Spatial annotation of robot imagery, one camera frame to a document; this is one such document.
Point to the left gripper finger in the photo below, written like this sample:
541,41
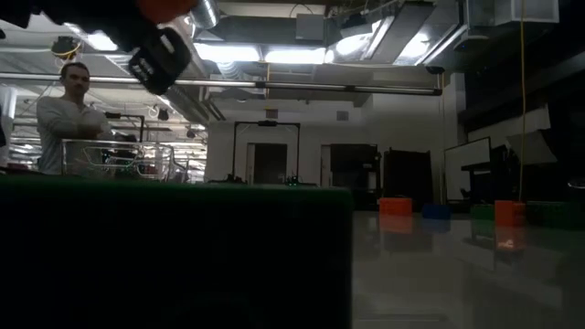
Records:
160,61

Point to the large green block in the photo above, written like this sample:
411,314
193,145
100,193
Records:
555,215
173,256
483,211

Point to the round black lamp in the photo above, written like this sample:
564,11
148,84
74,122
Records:
163,114

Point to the bright ceiling light panel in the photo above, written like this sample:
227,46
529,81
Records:
294,56
228,52

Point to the clear plastic tray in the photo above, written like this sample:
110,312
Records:
578,183
164,157

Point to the person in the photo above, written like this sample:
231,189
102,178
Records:
64,123

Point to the dark door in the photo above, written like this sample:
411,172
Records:
269,164

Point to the red object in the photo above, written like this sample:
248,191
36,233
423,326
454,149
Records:
16,168

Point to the distant black robot table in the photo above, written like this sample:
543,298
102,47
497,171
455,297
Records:
292,180

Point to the small blue block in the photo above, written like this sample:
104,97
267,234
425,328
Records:
436,211

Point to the whiteboard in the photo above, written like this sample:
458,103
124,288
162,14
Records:
466,166

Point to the white ceiling box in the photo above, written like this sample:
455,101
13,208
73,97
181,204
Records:
530,11

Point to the grey tilted panel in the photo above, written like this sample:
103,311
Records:
532,148

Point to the silver spiral air duct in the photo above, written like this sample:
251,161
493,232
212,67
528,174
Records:
109,61

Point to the silver round duct pipe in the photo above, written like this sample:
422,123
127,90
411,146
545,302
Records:
208,11

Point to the grey wall vent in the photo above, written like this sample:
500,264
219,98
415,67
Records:
271,113
343,115

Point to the grey duct box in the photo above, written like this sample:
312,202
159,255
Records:
311,26

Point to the long black light rail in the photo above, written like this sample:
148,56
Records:
320,86

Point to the shiny metal air duct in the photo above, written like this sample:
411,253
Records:
411,32

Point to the black ceiling camera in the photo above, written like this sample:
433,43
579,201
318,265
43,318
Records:
434,70

